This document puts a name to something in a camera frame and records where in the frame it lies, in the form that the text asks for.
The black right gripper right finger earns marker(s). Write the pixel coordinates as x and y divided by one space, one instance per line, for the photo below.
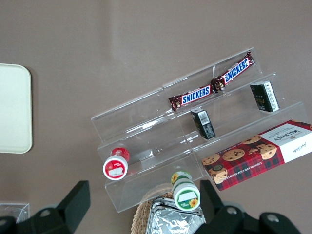
219 219

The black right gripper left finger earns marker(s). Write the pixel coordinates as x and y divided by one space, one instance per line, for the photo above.
73 204

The foil wrapped sandwich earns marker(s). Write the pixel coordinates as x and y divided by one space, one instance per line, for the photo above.
170 219

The woven wicker basket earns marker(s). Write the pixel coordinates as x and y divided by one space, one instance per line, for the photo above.
141 214

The cream plastic tray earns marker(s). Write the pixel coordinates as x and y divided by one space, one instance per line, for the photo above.
13 109

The green sunflower yogurt cup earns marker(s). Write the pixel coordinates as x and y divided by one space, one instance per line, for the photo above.
186 195

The red lidded yogurt cup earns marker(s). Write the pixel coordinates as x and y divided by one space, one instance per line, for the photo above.
115 167

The clear plastic container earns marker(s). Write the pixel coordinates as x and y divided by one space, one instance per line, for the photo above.
13 209

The Walkers red tartan cookie box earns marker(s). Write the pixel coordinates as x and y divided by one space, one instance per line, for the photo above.
256 156

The small black barcode box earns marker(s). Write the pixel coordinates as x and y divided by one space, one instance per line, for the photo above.
203 123

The clear acrylic tiered stand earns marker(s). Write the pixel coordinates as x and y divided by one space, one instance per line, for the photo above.
231 114
146 136

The Snickers chocolate bar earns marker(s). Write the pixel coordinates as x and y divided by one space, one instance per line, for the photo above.
235 70
195 93

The black box with white side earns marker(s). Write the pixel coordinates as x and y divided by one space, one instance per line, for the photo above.
264 96

